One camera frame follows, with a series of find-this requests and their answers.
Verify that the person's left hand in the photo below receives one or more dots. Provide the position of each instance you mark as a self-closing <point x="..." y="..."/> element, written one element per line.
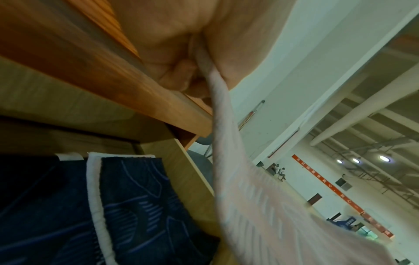
<point x="170" y="31"/>

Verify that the wooden drawer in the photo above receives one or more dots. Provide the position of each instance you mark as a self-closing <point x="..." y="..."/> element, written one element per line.
<point x="49" y="98"/>

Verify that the pink cloth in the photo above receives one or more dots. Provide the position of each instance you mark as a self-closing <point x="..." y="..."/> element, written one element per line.
<point x="262" y="212"/>

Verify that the brown wooden desk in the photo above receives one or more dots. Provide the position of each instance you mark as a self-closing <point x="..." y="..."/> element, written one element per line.
<point x="65" y="46"/>

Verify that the wooden mop stick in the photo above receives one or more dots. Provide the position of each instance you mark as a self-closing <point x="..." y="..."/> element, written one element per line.
<point x="250" y="115"/>

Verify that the black padded metal chair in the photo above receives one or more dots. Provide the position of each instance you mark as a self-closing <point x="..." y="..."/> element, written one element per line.
<point x="199" y="160"/>

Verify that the brown door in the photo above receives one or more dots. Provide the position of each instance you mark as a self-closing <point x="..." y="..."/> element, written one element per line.
<point x="315" y="198"/>

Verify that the blue sign board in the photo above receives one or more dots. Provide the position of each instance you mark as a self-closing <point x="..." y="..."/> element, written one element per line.
<point x="347" y="222"/>

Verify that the red wall pipe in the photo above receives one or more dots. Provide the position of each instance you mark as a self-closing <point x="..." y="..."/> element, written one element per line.
<point x="284" y="142"/>

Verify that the red wall banner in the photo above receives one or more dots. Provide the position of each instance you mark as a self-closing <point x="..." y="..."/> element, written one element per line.
<point x="343" y="196"/>

